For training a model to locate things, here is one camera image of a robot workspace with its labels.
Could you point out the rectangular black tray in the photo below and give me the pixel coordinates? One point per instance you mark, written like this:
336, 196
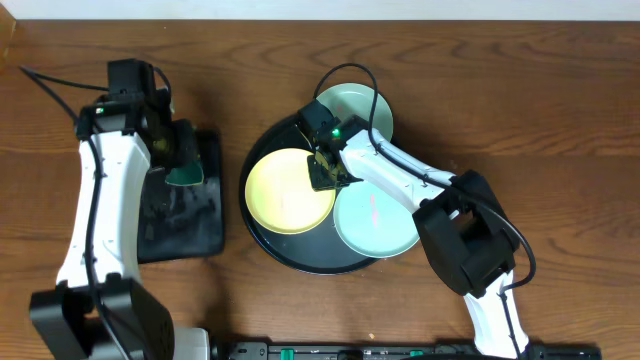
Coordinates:
179, 222

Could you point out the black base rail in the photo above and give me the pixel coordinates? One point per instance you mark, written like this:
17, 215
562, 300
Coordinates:
450, 351

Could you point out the green plate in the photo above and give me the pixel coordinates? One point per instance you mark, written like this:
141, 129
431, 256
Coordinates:
348, 99

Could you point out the green sponge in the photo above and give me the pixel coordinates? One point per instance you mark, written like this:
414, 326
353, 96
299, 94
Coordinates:
191, 174

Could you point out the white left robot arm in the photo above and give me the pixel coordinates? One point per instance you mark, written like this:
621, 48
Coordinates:
99, 308

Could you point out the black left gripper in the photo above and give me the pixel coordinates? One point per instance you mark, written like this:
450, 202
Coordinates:
181, 151

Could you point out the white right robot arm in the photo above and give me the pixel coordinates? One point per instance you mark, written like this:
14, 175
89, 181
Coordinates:
467, 238

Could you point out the mint plate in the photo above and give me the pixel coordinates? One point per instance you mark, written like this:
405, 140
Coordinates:
372, 223

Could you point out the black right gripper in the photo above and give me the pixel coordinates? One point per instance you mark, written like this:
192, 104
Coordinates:
320, 181

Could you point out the round black tray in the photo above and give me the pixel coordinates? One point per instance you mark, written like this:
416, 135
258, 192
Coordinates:
319, 251

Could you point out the yellow plate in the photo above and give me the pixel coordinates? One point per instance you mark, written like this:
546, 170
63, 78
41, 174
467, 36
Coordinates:
279, 195

